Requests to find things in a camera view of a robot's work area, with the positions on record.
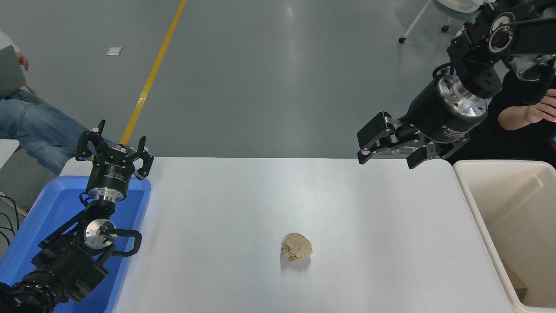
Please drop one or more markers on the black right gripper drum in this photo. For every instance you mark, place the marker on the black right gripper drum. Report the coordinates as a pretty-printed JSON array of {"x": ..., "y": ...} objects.
[{"x": 430, "y": 115}]

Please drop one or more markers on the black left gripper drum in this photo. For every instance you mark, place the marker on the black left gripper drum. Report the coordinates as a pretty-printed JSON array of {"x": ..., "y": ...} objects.
[{"x": 108, "y": 176}]

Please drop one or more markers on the tan paper ball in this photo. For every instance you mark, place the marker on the tan paper ball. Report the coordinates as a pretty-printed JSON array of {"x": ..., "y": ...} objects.
[{"x": 296, "y": 247}]

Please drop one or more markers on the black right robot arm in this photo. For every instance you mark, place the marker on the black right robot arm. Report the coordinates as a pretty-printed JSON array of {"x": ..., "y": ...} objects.
[{"x": 478, "y": 52}]

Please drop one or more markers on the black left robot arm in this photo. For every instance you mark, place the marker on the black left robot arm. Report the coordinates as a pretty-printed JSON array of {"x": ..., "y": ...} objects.
[{"x": 65, "y": 261}]

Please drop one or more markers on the person's forearm beside bin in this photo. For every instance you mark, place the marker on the person's forearm beside bin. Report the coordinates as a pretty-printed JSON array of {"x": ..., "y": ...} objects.
[{"x": 514, "y": 118}]

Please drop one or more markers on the seated person's hand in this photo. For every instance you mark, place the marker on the seated person's hand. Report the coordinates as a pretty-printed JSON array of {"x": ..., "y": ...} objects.
[{"x": 23, "y": 61}]

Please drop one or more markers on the person's hand beside bin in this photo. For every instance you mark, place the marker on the person's hand beside bin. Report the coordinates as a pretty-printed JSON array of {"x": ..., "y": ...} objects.
[{"x": 545, "y": 111}]

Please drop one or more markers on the seated person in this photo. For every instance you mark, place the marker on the seated person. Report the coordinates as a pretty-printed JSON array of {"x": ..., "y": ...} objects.
[{"x": 39, "y": 130}]

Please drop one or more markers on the blue plastic tray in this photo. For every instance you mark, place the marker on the blue plastic tray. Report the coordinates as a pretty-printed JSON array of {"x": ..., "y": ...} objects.
[{"x": 47, "y": 204}]

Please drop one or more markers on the small white side table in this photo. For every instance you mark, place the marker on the small white side table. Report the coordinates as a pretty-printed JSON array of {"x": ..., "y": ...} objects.
[{"x": 6, "y": 152}]

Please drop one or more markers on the person beside bin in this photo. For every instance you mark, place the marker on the person beside bin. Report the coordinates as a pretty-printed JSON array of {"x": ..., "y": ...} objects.
[{"x": 517, "y": 143}]

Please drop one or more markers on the white wheeled chair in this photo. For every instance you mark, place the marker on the white wheeled chair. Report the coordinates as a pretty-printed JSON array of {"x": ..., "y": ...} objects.
[{"x": 417, "y": 21}]

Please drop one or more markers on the white paper scrap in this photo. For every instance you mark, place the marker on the white paper scrap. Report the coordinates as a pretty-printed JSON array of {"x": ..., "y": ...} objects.
[{"x": 114, "y": 51}]

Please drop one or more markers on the large pale bin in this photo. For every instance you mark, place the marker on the large pale bin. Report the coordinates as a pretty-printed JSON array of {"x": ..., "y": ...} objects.
[{"x": 512, "y": 208}]

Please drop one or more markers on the grey laptop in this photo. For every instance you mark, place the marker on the grey laptop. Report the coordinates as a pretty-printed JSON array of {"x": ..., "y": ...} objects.
[{"x": 9, "y": 71}]

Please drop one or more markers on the brown cardboard scrap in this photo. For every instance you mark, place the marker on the brown cardboard scrap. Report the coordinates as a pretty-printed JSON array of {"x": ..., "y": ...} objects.
[{"x": 520, "y": 290}]

